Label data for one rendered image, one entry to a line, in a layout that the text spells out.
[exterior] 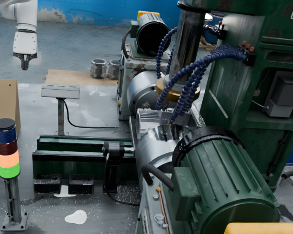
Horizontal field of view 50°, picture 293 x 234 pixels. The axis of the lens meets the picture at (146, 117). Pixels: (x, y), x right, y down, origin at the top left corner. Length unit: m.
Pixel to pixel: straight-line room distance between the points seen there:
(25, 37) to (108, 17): 5.29
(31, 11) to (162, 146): 0.90
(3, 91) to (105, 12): 5.31
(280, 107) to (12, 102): 1.16
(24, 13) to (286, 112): 1.19
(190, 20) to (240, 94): 0.31
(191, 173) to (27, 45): 1.09
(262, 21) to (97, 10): 5.81
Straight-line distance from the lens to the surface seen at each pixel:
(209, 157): 0.68
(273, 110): 1.25
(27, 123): 1.77
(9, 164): 1.05
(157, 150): 1.03
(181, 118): 1.28
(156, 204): 0.82
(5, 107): 1.59
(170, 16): 7.04
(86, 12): 6.74
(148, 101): 1.45
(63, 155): 1.32
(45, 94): 1.52
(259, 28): 1.10
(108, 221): 1.24
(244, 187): 0.63
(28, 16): 1.57
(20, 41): 1.57
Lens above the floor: 1.74
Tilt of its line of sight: 30 degrees down
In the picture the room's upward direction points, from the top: 9 degrees clockwise
